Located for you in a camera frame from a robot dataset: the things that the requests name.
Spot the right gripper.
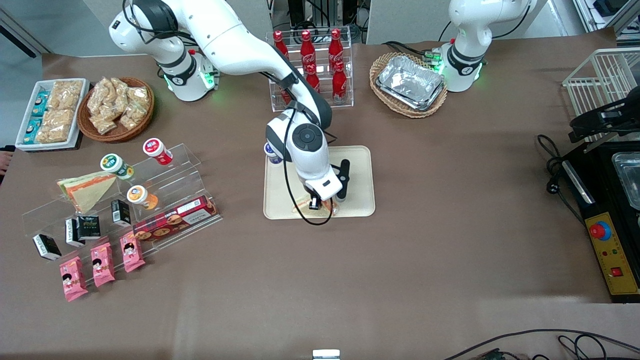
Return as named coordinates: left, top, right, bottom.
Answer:
left=299, top=164, right=344, bottom=211

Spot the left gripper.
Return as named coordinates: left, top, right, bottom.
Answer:
left=569, top=97, right=640, bottom=143

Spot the triangular sandwich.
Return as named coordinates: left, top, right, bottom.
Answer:
left=292, top=196, right=339, bottom=217
left=56, top=171, right=119, bottom=214

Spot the cream plastic tray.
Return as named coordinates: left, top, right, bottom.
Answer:
left=263, top=145, right=376, bottom=220

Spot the silver foil tray stack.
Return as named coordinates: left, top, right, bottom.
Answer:
left=376, top=55, right=446, bottom=112

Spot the white rectangular snack tray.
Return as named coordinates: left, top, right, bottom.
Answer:
left=15, top=78, right=91, bottom=151

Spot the thin silver metal strip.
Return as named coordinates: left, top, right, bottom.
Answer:
left=582, top=138, right=612, bottom=154

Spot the black machine yellow panel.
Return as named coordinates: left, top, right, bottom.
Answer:
left=560, top=142, right=640, bottom=304

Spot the steel food pan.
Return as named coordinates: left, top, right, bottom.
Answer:
left=611, top=152, right=640, bottom=211

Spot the red emergency stop button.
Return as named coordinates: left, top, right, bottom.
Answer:
left=589, top=220, right=612, bottom=242

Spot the clear acrylic bottle rack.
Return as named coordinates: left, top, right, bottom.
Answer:
left=265, top=27, right=354, bottom=113

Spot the red cola bottle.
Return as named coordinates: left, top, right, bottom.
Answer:
left=300, top=30, right=317, bottom=68
left=328, top=28, right=345, bottom=67
left=305, top=64, right=322, bottom=95
left=332, top=61, right=348, bottom=104
left=272, top=31, right=290, bottom=60

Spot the light woven wicker basket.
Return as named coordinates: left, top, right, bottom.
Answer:
left=369, top=52, right=449, bottom=119

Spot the clear acrylic tiered shelf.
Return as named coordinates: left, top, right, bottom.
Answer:
left=21, top=143, right=223, bottom=288

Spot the red cookie box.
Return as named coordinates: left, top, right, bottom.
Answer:
left=132, top=196, right=219, bottom=242

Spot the red-lid yogurt cup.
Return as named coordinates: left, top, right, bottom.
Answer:
left=143, top=138, right=174, bottom=166

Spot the orange-lid yogurt cup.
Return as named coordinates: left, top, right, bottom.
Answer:
left=126, top=185, right=160, bottom=211

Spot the pink snack pack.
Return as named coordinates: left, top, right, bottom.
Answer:
left=59, top=256, right=89, bottom=302
left=120, top=233, right=146, bottom=273
left=91, top=243, right=116, bottom=288

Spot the black background equipment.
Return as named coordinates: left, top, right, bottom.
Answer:
left=270, top=0, right=371, bottom=43

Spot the clear bag of snacks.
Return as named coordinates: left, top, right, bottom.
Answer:
left=120, top=102, right=146, bottom=131
left=100, top=77, right=128, bottom=101
left=127, top=86, right=151, bottom=108
left=95, top=115, right=118, bottom=136
left=87, top=82, right=113, bottom=118

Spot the green-lid yogurt cup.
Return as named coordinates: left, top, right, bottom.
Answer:
left=100, top=153, right=135, bottom=181

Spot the dark brown wicker basket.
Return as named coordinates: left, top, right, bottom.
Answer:
left=77, top=77, right=155, bottom=143

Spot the golden crisp snack packet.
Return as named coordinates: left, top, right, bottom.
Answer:
left=36, top=109, right=76, bottom=144
left=49, top=80, right=84, bottom=112

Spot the small blue snack packet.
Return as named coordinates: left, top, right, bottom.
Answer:
left=31, top=90, right=49, bottom=117
left=24, top=118, right=44, bottom=145

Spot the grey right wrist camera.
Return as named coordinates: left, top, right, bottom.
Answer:
left=332, top=159, right=351, bottom=203

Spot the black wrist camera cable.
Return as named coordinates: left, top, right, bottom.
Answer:
left=282, top=100, right=337, bottom=226

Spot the black power cable with plug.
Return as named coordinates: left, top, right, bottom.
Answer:
left=536, top=134, right=586, bottom=226

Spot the silver metal handle bar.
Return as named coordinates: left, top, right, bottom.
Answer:
left=562, top=160, right=596, bottom=205

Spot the white wire basket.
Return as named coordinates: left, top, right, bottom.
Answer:
left=562, top=47, right=640, bottom=143

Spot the aluminium frame rail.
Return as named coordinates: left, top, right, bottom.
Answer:
left=575, top=0, right=640, bottom=37

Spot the black arm base cable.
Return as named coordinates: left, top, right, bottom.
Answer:
left=382, top=40, right=443, bottom=63

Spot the black table cable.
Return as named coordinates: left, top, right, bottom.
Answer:
left=442, top=328, right=640, bottom=360
left=557, top=334, right=640, bottom=360

